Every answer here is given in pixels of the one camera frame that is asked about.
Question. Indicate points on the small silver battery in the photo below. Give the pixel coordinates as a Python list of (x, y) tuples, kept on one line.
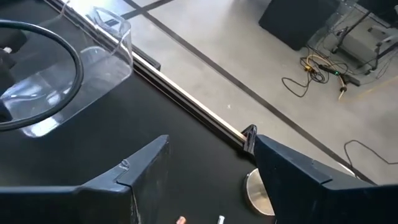
[(221, 220)]

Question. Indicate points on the clear plastic bin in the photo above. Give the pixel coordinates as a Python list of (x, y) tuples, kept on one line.
[(105, 62)]

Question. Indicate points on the grey equipment cart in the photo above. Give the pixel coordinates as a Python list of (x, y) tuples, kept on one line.
[(360, 43)]

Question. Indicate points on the black spring clamp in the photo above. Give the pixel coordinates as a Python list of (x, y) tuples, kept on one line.
[(250, 137)]

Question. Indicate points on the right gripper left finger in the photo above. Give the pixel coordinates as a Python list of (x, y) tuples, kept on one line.
[(62, 205)]

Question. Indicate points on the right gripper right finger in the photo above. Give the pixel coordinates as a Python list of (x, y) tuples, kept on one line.
[(326, 202)]

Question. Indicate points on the black box cabinet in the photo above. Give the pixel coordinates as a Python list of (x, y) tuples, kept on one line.
[(295, 21)]

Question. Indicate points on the black power strip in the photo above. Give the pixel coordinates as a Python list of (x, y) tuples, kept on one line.
[(339, 74)]

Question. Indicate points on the black aluminium table frame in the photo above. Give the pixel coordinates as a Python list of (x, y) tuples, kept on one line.
[(174, 96)]

